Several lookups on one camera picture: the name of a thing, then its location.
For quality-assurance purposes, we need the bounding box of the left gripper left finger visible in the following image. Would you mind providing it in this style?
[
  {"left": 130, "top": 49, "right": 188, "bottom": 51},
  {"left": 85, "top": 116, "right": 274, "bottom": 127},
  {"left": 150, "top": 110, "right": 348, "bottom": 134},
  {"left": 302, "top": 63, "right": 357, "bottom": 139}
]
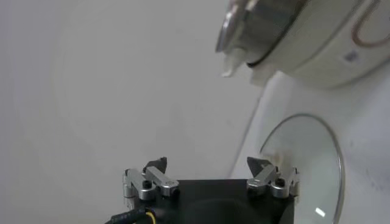
[{"left": 122, "top": 156, "right": 180, "bottom": 211}]

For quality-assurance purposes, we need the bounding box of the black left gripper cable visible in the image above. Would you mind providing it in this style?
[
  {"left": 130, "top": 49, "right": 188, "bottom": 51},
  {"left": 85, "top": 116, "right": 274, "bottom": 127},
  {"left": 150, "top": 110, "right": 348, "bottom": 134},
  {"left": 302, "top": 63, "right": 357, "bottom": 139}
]
[{"left": 104, "top": 208, "right": 157, "bottom": 224}]

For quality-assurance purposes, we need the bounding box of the steel and white steamer pot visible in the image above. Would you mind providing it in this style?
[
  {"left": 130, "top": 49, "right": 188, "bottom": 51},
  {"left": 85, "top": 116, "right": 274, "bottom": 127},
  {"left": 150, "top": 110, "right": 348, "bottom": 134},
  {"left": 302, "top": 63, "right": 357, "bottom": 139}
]
[{"left": 246, "top": 0, "right": 390, "bottom": 91}]

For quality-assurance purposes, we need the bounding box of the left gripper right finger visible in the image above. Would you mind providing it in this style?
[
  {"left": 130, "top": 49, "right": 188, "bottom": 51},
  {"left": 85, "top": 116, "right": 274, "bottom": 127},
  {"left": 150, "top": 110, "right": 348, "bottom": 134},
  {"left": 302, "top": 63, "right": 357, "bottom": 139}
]
[{"left": 246, "top": 156, "right": 301, "bottom": 201}]

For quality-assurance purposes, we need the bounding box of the round glass lid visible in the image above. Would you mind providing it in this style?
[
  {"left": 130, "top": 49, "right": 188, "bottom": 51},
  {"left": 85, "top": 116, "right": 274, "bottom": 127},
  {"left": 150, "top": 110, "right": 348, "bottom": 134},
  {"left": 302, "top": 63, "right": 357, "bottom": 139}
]
[{"left": 259, "top": 113, "right": 346, "bottom": 224}]

